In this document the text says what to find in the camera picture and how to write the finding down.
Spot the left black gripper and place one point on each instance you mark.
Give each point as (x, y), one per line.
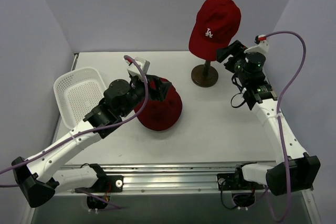
(158, 89)

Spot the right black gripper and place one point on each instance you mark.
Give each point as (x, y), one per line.
(230, 53)

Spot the dark red knit hat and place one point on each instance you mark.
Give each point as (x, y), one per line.
(160, 116)

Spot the red cap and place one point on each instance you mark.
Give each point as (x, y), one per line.
(217, 22)

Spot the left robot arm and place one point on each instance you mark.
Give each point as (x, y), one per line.
(40, 177)

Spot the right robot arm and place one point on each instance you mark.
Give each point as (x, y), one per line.
(294, 167)

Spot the cream mannequin head stand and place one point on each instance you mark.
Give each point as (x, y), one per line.
(204, 75)

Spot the white perforated basket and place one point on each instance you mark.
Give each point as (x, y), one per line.
(76, 93)

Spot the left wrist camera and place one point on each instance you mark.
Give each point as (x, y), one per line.
(137, 67)

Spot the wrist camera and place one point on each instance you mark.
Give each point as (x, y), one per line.
(262, 45)
(137, 67)

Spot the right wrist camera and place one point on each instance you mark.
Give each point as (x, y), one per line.
(262, 45)

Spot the aluminium mounting rail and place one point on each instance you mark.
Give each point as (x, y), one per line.
(187, 178)

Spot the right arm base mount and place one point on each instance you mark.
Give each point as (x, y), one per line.
(243, 192)

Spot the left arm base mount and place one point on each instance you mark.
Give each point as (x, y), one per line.
(104, 185)

